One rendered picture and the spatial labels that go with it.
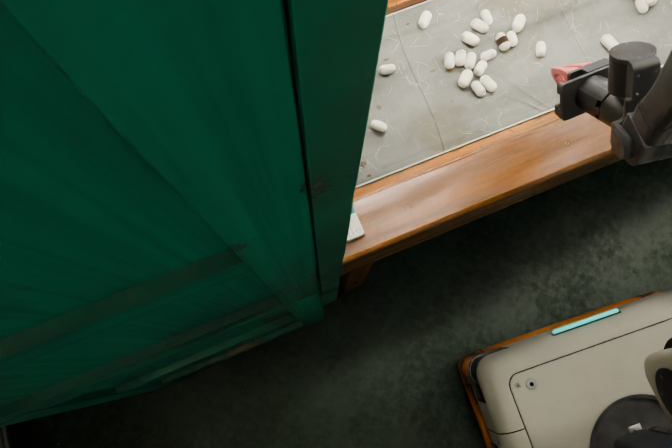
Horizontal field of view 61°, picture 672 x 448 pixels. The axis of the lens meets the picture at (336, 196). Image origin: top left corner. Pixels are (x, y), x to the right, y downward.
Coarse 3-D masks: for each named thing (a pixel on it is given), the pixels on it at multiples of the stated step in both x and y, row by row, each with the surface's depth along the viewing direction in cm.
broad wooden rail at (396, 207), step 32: (512, 128) 106; (544, 128) 104; (576, 128) 104; (608, 128) 104; (448, 160) 103; (480, 160) 102; (512, 160) 102; (544, 160) 102; (576, 160) 103; (608, 160) 113; (384, 192) 101; (416, 192) 101; (448, 192) 101; (480, 192) 101; (512, 192) 101; (384, 224) 99; (416, 224) 99; (448, 224) 106; (352, 256) 98; (384, 256) 114
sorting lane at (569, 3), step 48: (432, 0) 113; (480, 0) 114; (528, 0) 114; (576, 0) 114; (624, 0) 114; (384, 48) 111; (432, 48) 111; (480, 48) 111; (528, 48) 111; (576, 48) 111; (384, 96) 108; (432, 96) 108; (528, 96) 108; (384, 144) 105; (432, 144) 106
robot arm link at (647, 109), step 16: (656, 80) 68; (656, 96) 69; (640, 112) 72; (656, 112) 69; (624, 128) 77; (640, 128) 73; (656, 128) 70; (640, 144) 74; (656, 144) 72; (640, 160) 75; (656, 160) 76
